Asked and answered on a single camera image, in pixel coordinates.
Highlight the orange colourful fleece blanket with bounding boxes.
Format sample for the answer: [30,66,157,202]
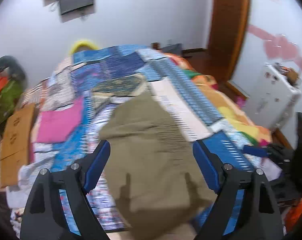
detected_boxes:
[165,53,272,146]

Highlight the olive khaki pants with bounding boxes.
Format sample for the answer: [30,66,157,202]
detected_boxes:
[99,92,216,239]

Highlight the yellow plush toy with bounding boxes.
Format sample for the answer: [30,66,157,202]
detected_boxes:
[68,39,100,55]

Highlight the pink cloth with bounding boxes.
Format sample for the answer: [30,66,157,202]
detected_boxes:
[34,97,84,144]

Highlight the blue patchwork patterned quilt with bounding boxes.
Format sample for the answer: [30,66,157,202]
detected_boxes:
[5,44,283,233]

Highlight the white suitcase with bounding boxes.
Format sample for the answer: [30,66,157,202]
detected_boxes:
[243,63,302,132]

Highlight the pink heart wall decoration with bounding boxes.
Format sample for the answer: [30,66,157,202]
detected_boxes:
[248,24,302,70]

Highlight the brown wooden door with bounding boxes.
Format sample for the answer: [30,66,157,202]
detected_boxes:
[208,0,250,82]

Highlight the brown cardboard box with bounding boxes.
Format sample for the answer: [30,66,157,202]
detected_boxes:
[0,103,35,188]

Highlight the green bag clutter pile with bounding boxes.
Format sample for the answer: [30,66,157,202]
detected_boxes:
[0,55,27,125]

